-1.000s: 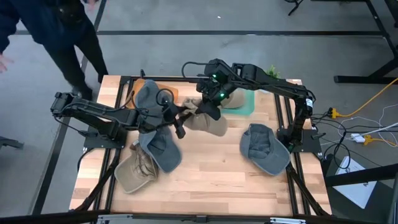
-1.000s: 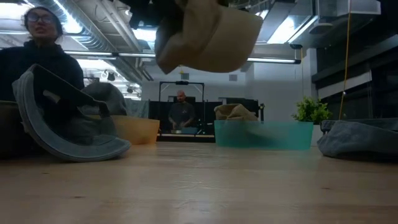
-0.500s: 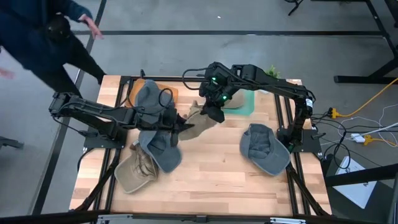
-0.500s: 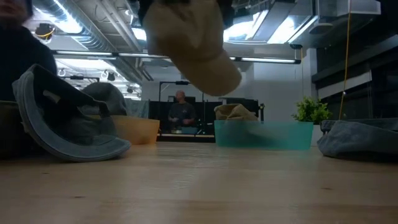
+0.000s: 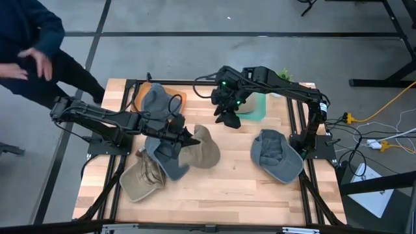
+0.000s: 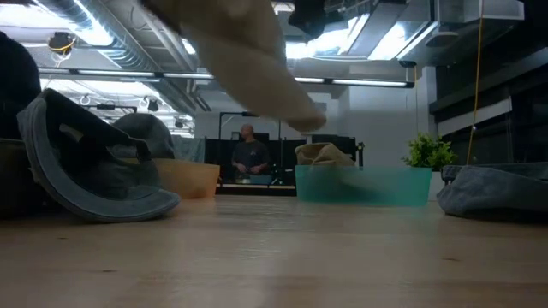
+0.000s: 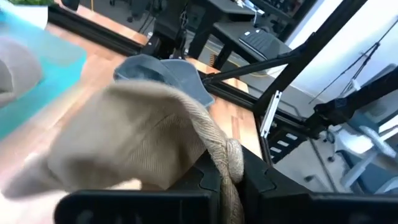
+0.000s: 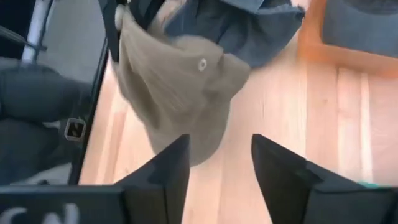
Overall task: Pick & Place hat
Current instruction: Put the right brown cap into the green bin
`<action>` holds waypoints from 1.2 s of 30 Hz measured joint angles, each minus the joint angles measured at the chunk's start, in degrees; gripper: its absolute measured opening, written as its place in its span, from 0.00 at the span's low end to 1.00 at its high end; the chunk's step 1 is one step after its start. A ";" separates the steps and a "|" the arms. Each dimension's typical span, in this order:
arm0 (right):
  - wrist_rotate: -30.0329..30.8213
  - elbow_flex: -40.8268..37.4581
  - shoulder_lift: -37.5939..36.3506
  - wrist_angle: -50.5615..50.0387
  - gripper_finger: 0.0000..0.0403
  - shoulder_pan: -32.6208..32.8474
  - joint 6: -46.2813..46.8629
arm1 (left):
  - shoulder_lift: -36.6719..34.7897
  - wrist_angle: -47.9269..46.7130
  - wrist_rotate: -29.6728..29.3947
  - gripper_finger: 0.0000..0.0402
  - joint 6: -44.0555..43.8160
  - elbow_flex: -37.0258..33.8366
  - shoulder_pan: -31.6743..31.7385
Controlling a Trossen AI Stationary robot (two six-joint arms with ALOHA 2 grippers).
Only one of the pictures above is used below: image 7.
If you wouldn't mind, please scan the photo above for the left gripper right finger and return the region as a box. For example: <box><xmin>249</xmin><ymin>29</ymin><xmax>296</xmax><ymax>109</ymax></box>
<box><xmin>241</xmin><ymin>146</ymin><xmax>398</xmax><ymax>224</ymax></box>

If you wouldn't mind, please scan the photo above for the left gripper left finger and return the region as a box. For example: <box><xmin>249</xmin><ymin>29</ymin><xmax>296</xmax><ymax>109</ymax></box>
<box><xmin>54</xmin><ymin>151</ymin><xmax>223</xmax><ymax>224</ymax></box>

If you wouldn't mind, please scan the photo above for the tan baseball cap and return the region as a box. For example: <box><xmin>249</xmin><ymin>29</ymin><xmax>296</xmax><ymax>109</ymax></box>
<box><xmin>0</xmin><ymin>37</ymin><xmax>44</xmax><ymax>108</ymax></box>
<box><xmin>1</xmin><ymin>79</ymin><xmax>246</xmax><ymax>224</ymax></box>

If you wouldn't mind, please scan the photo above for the grey baseball cap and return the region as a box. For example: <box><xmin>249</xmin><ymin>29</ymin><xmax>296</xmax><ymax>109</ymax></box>
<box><xmin>113</xmin><ymin>54</ymin><xmax>216</xmax><ymax>107</ymax></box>

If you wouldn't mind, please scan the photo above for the white office chair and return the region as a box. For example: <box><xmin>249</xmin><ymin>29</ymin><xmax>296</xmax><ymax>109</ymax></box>
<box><xmin>326</xmin><ymin>63</ymin><xmax>398</xmax><ymax>195</ymax></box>

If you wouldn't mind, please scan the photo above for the black tripod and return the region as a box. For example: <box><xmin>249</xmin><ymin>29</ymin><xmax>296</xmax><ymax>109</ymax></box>
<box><xmin>308</xmin><ymin>18</ymin><xmax>398</xmax><ymax>105</ymax></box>

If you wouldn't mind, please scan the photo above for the teal plastic bin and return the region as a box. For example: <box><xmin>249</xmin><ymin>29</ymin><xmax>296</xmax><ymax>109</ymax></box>
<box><xmin>0</xmin><ymin>9</ymin><xmax>88</xmax><ymax>141</ymax></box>

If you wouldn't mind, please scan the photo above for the black keyboard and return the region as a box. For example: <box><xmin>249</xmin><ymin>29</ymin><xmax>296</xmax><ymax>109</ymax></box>
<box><xmin>238</xmin><ymin>28</ymin><xmax>276</xmax><ymax>60</ymax></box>

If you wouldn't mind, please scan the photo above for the black desk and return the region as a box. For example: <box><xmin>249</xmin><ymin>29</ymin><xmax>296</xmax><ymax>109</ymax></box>
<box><xmin>186</xmin><ymin>0</ymin><xmax>293</xmax><ymax>71</ymax></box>

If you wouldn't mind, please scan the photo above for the silver frame bracket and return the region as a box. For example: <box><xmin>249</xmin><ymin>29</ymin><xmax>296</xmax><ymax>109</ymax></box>
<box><xmin>259</xmin><ymin>90</ymin><xmax>283</xmax><ymax>138</ymax></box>

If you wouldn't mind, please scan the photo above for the black aluminium table frame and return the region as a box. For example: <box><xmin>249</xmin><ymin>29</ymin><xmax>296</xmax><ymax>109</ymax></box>
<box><xmin>48</xmin><ymin>0</ymin><xmax>398</xmax><ymax>166</ymax></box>

